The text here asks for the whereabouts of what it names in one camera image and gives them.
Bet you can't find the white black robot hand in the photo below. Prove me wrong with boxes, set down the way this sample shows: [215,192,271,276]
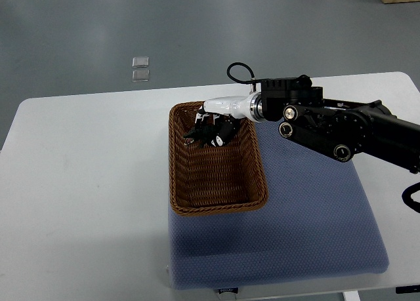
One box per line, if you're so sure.
[193,92,265,147]

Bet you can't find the dark toy crocodile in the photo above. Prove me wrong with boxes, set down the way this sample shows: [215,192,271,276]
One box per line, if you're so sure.
[183,126,213,148]

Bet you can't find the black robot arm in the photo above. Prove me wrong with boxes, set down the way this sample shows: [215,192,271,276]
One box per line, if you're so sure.
[252,75,419,174]

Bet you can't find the brown wicker basket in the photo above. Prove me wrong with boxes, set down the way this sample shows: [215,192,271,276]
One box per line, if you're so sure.
[168,102,268,216]

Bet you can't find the upper clear floor tile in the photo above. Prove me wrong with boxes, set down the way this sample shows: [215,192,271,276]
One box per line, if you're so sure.
[132,56,149,68]

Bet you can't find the blue grey foam cushion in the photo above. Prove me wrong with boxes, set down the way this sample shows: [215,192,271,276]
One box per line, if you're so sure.
[169,122,389,289]

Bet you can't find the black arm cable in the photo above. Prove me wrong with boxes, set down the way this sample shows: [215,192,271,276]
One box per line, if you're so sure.
[226,62,256,85]

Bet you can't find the black table edge bracket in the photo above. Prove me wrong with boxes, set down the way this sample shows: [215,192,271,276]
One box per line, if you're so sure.
[395,285,420,294]

